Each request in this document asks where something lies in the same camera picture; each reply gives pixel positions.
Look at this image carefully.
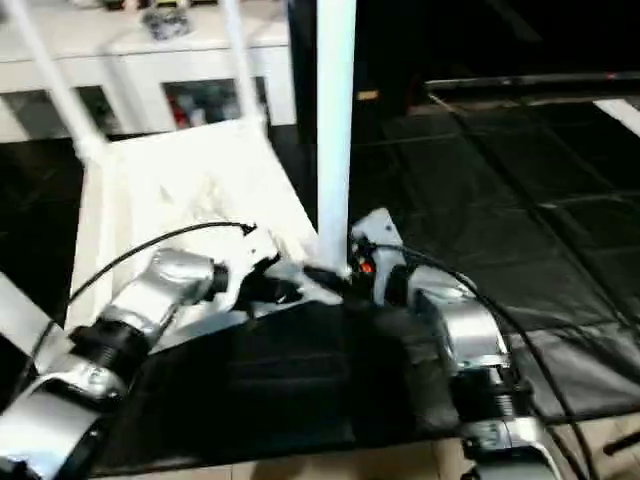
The white plastic table leg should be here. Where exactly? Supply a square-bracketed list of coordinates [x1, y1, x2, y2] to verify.
[316, 0, 358, 273]
[222, 0, 269, 129]
[0, 270, 56, 346]
[3, 0, 109, 161]

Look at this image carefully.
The black work mat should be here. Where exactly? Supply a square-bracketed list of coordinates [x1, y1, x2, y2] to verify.
[0, 90, 640, 471]

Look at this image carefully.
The red bottle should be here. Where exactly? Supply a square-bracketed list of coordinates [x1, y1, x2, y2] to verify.
[177, 92, 195, 127]

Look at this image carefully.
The white glass-door cabinet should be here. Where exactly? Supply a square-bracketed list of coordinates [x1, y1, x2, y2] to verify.
[0, 0, 297, 143]

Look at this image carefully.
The dark bundle on cabinet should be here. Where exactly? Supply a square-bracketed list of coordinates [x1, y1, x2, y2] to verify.
[142, 5, 191, 39]

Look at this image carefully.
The black tripod stand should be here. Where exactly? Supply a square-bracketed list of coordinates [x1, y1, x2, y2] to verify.
[604, 430, 640, 457]

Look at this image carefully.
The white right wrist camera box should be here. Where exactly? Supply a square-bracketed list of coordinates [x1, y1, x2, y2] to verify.
[349, 208, 403, 265]

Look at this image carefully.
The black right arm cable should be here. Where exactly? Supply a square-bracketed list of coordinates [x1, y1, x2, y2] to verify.
[360, 240, 601, 480]

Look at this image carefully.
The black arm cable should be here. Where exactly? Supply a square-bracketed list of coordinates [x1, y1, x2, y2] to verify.
[20, 222, 257, 401]
[360, 240, 601, 480]

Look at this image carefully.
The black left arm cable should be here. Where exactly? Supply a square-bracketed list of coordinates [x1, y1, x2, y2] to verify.
[20, 222, 257, 401]

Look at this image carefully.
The dark metal rail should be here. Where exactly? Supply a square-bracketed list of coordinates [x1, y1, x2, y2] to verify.
[425, 72, 640, 97]

